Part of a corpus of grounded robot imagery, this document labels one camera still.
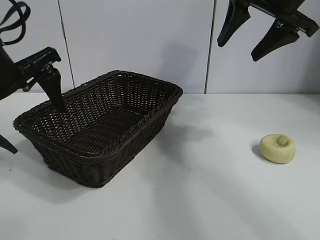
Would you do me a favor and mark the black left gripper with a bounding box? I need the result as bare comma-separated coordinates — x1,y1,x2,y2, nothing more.
0,46,67,155

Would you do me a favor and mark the black looped cable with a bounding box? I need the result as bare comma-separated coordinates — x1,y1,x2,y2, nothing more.
0,0,32,47

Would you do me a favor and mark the pale yellow egg yolk pastry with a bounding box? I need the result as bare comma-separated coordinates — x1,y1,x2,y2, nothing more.
259,133,297,165

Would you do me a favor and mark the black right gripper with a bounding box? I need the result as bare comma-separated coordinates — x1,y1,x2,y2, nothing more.
216,0,320,63

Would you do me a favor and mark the dark brown wicker basket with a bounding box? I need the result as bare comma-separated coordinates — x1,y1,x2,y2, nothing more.
13,69,184,188

